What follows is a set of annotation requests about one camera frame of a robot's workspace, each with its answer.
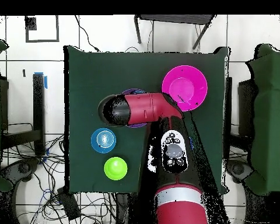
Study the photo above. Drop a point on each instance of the black metal frame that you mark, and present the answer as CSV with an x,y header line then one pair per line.
x,y
38,116
246,107

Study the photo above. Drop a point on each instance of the translucent blue straight-sided bowl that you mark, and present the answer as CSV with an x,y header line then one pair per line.
x,y
94,140

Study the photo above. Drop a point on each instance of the grey chair base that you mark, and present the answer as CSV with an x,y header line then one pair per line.
x,y
239,169
23,168

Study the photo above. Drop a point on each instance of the black power adapter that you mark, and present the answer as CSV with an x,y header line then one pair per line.
x,y
68,204

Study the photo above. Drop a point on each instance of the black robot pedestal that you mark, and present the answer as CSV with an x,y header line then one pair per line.
x,y
130,210

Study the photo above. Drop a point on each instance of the dark green tablecloth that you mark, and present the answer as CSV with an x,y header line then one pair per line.
x,y
95,70

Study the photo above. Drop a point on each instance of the large pink bowl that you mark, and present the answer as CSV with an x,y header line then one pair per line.
x,y
189,81

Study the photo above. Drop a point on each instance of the green ribbed bowl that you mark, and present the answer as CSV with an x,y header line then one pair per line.
x,y
115,169

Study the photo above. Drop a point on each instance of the large purple bowl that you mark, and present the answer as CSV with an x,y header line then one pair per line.
x,y
134,91

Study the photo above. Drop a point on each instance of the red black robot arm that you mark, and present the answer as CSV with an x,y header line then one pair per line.
x,y
149,107

